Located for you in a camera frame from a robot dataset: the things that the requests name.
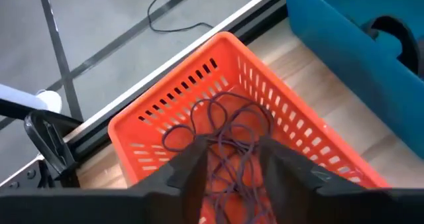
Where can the long brown thin rubber band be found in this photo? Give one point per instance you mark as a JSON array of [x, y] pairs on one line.
[[209, 108]]

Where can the blue plastic basket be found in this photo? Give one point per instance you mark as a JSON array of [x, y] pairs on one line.
[[348, 58]]

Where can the black aluminium table frame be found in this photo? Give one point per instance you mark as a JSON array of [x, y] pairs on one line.
[[165, 79]]

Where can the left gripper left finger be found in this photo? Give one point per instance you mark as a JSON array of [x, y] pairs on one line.
[[189, 171]]

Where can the wide black rubber band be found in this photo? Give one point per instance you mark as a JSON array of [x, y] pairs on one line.
[[409, 45]]

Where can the reddish brown thin rubber band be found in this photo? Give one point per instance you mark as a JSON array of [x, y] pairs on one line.
[[165, 139]]

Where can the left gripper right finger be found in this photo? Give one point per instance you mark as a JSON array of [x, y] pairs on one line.
[[285, 171]]

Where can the orange plastic basket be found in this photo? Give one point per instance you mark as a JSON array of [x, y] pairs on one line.
[[232, 68]]

